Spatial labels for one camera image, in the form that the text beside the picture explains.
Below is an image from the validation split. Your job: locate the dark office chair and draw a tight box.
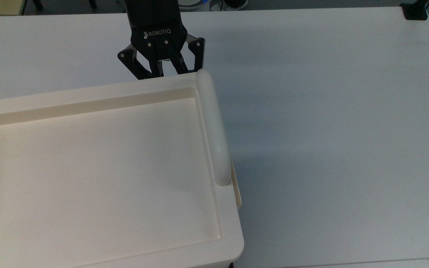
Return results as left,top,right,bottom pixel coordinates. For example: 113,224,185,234
31,0,98,11

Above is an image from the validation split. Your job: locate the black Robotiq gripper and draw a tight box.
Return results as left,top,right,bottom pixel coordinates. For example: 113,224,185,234
117,11,206,80

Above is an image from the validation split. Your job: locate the cream plastic cabinet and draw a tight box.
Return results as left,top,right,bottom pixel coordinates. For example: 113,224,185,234
0,69,245,268

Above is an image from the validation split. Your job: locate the black table clamp mount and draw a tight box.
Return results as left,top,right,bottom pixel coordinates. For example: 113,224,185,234
400,0,429,20

